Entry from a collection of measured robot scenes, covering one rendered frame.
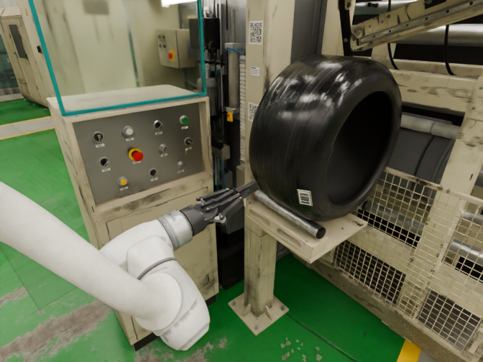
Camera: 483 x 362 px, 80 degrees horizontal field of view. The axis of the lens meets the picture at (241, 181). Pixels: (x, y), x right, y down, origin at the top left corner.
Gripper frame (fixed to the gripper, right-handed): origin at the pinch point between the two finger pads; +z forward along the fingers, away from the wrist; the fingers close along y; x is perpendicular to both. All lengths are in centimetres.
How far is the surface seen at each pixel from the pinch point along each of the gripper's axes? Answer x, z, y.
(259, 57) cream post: -27, 35, 30
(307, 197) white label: 4.8, 13.6, -10.8
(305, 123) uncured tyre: -16.0, 17.1, -6.7
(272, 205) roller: 23.3, 20.0, 12.0
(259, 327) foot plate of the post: 113, 12, 22
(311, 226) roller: 22.9, 20.4, -6.9
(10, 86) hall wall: 86, -49, 923
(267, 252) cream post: 66, 27, 27
